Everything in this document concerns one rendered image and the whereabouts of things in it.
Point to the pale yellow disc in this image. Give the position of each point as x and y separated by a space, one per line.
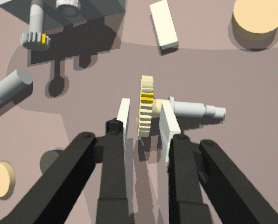
7 179

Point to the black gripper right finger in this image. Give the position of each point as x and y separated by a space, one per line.
234 198

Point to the white rectangular block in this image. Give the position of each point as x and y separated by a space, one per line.
164 25

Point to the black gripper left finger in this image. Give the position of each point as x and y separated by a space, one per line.
51 199

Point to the cream short cylinder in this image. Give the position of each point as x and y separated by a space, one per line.
255 19

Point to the cream gear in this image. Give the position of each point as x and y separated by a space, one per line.
149 106

